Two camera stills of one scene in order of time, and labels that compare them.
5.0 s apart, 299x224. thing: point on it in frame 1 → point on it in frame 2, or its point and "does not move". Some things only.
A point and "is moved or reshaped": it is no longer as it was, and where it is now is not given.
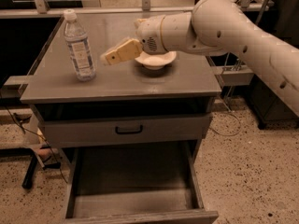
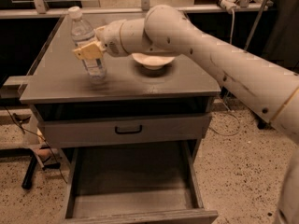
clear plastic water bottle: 78,46 is moved or reshaped
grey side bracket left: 14,87 does not move
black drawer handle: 129,132 does not move
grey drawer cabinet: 131,134 does not move
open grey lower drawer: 153,184 does not move
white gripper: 149,35 → 110,37
